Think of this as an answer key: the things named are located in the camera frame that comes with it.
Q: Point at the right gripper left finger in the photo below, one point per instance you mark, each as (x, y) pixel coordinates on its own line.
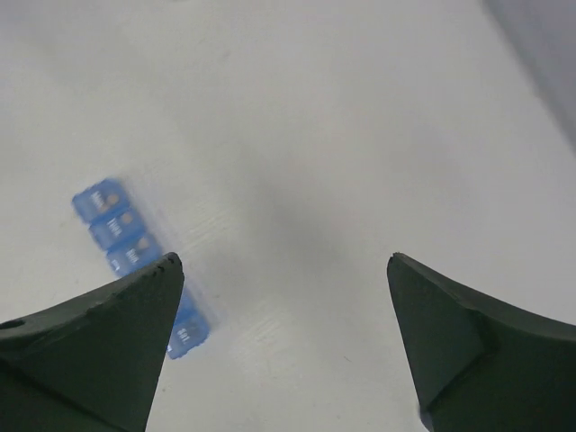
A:
(91, 363)

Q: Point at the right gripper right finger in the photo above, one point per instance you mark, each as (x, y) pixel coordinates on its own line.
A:
(478, 363)

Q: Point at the blue weekly pill organizer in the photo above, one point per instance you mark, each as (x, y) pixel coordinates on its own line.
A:
(118, 229)

